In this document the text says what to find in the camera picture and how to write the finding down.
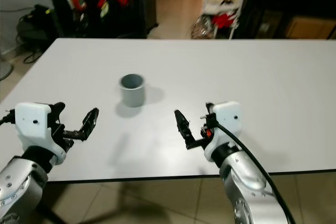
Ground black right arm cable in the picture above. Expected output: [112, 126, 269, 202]
[212, 121, 298, 224]

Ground black suitcase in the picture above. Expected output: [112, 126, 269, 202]
[136, 0, 159, 34]

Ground red cloth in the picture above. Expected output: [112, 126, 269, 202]
[212, 13, 237, 30]

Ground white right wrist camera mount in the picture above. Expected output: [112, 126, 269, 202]
[204, 101, 243, 162]

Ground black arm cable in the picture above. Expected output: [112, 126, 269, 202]
[0, 109, 17, 127]
[212, 121, 298, 224]

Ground grey plastic cup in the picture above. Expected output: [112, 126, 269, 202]
[119, 73, 145, 108]

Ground round grey fan base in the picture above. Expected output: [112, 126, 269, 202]
[0, 60, 14, 81]

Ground wire mesh basket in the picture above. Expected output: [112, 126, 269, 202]
[191, 16, 214, 39]

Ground red bag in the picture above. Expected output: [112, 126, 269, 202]
[97, 0, 128, 18]

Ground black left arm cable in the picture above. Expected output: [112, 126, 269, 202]
[0, 109, 17, 127]

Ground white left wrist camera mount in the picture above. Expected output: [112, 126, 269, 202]
[15, 102, 67, 165]

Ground black backpack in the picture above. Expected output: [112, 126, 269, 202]
[16, 4, 57, 52]

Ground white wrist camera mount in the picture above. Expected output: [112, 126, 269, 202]
[204, 101, 243, 162]
[15, 102, 67, 165]

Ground brown cardboard box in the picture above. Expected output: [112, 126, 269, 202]
[286, 16, 336, 39]

